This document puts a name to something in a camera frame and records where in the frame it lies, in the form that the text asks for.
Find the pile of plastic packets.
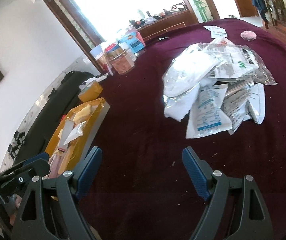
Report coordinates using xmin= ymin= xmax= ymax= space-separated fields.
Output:
xmin=163 ymin=37 xmax=278 ymax=139

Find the white plastic bag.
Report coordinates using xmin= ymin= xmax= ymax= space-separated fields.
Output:
xmin=79 ymin=74 xmax=108 ymax=89

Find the maroon tablecloth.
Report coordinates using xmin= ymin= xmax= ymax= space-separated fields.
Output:
xmin=79 ymin=17 xmax=286 ymax=240

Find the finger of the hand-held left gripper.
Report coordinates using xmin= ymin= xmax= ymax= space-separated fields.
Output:
xmin=0 ymin=152 xmax=50 ymax=184

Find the small round white packet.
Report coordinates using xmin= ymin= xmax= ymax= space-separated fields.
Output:
xmin=240 ymin=30 xmax=257 ymax=41

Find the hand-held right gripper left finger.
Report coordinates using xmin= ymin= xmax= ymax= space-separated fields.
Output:
xmin=10 ymin=146 xmax=103 ymax=240

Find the wooden staircase railing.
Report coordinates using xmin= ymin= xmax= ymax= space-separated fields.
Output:
xmin=260 ymin=0 xmax=286 ymax=29

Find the black suitcase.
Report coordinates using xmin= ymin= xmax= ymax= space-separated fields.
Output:
xmin=0 ymin=70 xmax=101 ymax=173

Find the wooden sideboard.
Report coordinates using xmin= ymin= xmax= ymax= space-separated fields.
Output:
xmin=137 ymin=9 xmax=198 ymax=42

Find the red lidded jar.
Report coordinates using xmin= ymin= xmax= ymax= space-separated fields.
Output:
xmin=104 ymin=42 xmax=120 ymax=53

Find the blue printed carton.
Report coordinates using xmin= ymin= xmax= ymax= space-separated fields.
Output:
xmin=118 ymin=31 xmax=146 ymax=55

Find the bamboo wall poster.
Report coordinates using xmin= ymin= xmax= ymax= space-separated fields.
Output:
xmin=178 ymin=0 xmax=214 ymax=23

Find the clear jar gold lid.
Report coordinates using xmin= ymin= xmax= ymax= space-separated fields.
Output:
xmin=107 ymin=48 xmax=136 ymax=75

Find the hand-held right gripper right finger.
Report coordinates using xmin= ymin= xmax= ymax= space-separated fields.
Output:
xmin=181 ymin=146 xmax=274 ymax=240

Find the clear jar white lid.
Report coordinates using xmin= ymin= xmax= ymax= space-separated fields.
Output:
xmin=90 ymin=44 xmax=108 ymax=71

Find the wooden window frame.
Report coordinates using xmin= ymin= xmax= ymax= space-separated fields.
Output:
xmin=37 ymin=0 xmax=108 ymax=77

